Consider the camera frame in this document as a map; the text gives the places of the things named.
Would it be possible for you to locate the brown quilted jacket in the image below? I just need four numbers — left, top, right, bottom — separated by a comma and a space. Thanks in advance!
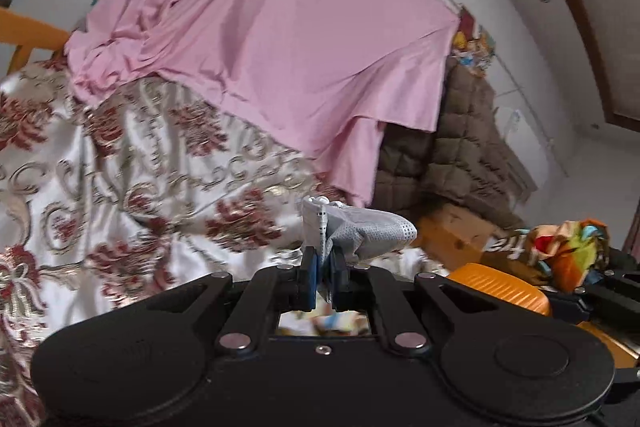
374, 57, 538, 233

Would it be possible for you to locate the wooden bed frame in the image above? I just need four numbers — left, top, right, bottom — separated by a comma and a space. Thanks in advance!
415, 202, 506, 270

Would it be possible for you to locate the orange plastic object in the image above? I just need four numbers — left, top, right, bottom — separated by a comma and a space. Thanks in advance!
446, 262, 552, 319

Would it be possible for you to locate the wooden door frame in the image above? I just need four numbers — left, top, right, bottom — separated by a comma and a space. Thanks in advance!
510, 0, 640, 128

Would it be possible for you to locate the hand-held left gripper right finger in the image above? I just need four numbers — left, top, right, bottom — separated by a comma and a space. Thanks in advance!
327, 252, 501, 355

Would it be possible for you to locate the pale mesh face mask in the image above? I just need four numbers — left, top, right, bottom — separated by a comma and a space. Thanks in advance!
300, 196, 418, 303

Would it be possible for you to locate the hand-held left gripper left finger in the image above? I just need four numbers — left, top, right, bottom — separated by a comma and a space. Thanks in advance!
142, 247, 323, 353

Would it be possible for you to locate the floral satin blanket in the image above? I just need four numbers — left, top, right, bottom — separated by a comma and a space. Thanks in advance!
0, 59, 451, 427

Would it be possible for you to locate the wooden bed rail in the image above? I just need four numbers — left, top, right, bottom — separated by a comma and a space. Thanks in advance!
0, 7, 71, 75

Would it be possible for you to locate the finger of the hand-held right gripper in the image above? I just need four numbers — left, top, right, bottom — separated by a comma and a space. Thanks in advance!
575, 251, 640, 296
549, 286, 640, 326

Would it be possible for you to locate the pink bed sheet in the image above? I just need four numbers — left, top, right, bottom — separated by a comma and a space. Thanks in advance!
65, 0, 461, 208

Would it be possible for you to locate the white air conditioner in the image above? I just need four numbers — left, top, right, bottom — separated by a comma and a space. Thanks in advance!
492, 89, 573, 208

